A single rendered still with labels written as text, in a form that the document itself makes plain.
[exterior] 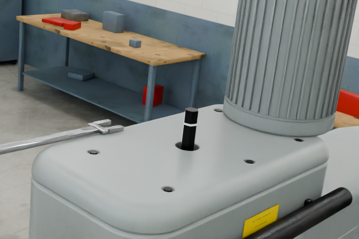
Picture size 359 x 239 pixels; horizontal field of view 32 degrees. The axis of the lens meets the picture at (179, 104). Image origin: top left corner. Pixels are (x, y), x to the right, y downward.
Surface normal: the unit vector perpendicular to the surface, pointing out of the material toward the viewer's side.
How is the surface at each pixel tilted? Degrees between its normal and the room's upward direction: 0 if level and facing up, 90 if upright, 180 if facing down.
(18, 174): 0
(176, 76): 90
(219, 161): 0
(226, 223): 90
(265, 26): 90
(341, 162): 0
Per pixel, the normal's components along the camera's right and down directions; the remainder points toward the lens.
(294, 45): -0.09, 0.29
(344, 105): -0.70, 0.15
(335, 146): 0.11, -0.95
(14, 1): 0.74, 0.28
